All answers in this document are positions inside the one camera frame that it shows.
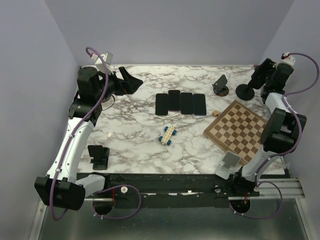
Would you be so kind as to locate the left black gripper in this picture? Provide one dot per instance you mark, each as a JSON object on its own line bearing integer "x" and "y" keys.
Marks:
{"x": 128, "y": 85}

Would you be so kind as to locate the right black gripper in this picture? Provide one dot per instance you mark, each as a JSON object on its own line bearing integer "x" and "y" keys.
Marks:
{"x": 273, "y": 63}

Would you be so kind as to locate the black pole phone stand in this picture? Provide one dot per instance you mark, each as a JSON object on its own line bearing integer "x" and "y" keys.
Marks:
{"x": 245, "y": 92}

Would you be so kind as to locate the black phone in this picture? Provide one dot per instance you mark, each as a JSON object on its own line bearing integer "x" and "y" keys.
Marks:
{"x": 161, "y": 104}
{"x": 257, "y": 80}
{"x": 186, "y": 103}

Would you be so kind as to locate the black smartphone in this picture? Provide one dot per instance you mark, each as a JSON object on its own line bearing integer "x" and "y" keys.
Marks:
{"x": 174, "y": 102}

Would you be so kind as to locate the blue-edged phone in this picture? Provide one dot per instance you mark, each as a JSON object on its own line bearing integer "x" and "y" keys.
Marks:
{"x": 199, "y": 104}

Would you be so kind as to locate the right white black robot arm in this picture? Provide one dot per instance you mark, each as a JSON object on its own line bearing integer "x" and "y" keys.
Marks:
{"x": 284, "y": 128}

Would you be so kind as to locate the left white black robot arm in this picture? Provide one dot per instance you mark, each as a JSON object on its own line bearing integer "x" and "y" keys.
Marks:
{"x": 60, "y": 187}

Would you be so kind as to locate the round wooden base stand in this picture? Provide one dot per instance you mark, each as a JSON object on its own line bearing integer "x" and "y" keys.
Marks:
{"x": 109, "y": 98}

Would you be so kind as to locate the round wooden stand right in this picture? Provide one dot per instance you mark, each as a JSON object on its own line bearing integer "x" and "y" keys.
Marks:
{"x": 220, "y": 86}

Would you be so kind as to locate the black folding phone stand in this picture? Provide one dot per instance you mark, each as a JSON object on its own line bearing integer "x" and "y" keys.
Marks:
{"x": 99, "y": 156}

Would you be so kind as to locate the white plastic phone stand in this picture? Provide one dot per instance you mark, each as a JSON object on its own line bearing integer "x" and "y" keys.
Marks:
{"x": 227, "y": 165}

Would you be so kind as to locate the small wooden block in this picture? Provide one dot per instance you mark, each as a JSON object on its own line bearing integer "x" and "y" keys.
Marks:
{"x": 215, "y": 113}

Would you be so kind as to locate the wooden chessboard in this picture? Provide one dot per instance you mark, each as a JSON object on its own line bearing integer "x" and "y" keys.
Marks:
{"x": 238, "y": 130}

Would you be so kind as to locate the toy brick car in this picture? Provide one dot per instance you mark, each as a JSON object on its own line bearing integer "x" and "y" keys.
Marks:
{"x": 169, "y": 131}

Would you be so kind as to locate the aluminium frame rail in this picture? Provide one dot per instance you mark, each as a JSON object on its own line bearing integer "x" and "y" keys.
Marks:
{"x": 142, "y": 144}

